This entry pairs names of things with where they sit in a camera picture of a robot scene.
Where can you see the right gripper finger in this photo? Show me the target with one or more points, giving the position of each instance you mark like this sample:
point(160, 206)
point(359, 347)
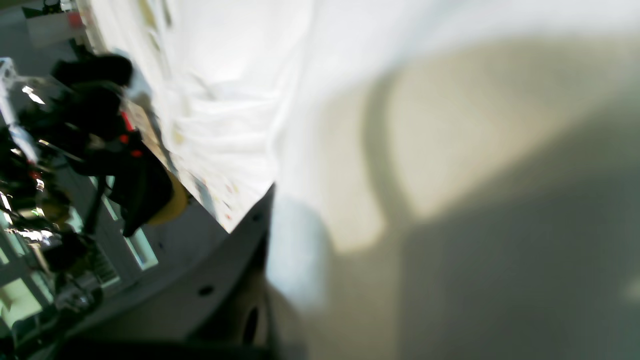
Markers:
point(215, 310)

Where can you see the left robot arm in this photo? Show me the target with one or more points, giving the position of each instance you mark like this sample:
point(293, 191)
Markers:
point(79, 112)

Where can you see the terrazzo patterned tablecloth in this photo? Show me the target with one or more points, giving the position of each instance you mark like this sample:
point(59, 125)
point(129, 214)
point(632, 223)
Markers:
point(227, 197)

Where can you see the white printed T-shirt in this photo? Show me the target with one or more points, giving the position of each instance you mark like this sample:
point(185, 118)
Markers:
point(455, 179)

